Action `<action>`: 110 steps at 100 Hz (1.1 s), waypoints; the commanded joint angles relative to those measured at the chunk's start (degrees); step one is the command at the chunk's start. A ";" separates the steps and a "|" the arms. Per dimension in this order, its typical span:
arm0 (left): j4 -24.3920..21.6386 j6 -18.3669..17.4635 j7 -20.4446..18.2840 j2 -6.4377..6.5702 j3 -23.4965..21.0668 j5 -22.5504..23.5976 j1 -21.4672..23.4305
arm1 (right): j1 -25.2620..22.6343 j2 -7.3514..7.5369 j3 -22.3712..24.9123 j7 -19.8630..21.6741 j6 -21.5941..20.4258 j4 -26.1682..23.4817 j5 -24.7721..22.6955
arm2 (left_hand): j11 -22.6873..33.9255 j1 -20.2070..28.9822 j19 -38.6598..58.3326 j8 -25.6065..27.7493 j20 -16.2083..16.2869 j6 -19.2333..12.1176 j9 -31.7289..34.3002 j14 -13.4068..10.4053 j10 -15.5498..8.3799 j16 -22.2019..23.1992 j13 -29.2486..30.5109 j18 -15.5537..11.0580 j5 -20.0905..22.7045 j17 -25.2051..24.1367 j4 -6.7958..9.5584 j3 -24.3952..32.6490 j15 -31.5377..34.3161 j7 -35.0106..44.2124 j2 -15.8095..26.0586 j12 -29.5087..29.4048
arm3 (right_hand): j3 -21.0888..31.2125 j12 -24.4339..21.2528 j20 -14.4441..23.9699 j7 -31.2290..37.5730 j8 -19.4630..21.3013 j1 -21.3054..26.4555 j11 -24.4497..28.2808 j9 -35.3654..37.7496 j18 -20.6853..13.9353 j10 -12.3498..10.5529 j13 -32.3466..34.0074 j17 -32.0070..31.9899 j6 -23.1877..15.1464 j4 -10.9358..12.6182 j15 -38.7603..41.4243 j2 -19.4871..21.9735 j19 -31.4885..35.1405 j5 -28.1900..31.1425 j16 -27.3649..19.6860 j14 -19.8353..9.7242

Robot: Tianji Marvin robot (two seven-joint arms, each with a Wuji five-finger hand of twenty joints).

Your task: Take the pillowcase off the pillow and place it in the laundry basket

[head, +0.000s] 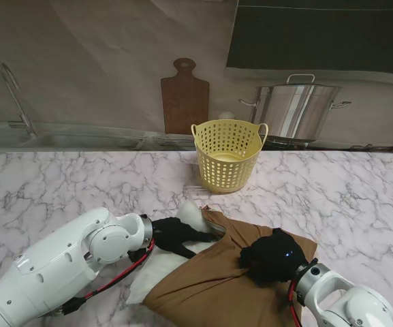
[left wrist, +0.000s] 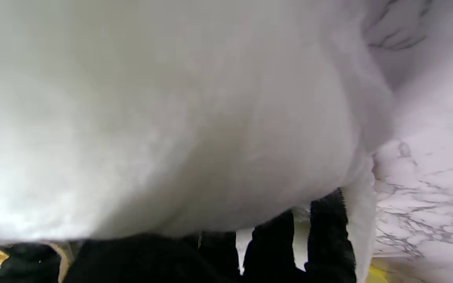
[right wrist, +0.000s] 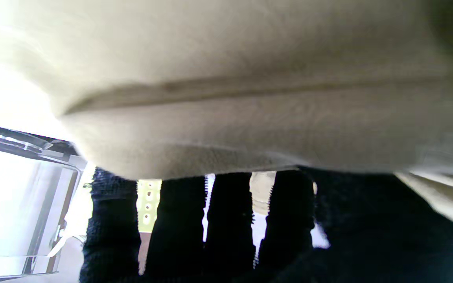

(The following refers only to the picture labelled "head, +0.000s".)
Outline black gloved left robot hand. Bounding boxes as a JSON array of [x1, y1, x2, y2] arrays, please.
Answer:
[[151, 216, 223, 260]]

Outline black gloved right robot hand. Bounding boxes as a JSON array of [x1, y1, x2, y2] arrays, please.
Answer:
[[237, 228, 309, 285]]

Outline white pillow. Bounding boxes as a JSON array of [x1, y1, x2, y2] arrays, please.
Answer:
[[126, 200, 225, 307]]

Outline brown pillowcase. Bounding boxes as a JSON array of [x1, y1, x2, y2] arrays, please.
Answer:
[[141, 204, 320, 327]]

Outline yellow perforated laundry basket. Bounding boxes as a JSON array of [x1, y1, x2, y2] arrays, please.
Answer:
[[191, 119, 269, 196]]

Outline black stove grate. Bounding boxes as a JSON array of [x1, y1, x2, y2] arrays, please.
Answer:
[[262, 135, 393, 152]]

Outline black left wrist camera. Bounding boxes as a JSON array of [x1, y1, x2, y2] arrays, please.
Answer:
[[126, 250, 148, 264]]

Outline red black right arm cable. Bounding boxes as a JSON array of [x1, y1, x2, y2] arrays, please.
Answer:
[[286, 277, 303, 327]]

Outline red black arm cable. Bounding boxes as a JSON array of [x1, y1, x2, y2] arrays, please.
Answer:
[[286, 277, 303, 327], [59, 238, 157, 313]]

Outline red black left arm cable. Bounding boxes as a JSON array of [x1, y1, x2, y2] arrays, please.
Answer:
[[59, 238, 157, 313]]

